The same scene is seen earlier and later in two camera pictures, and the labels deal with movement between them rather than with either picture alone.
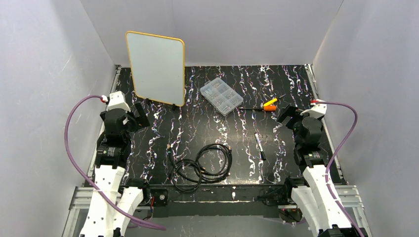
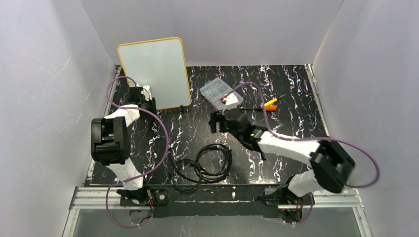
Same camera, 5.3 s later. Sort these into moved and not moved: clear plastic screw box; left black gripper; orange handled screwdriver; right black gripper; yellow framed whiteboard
Moved: yellow framed whiteboard; left black gripper; right black gripper
Not moved: orange handled screwdriver; clear plastic screw box
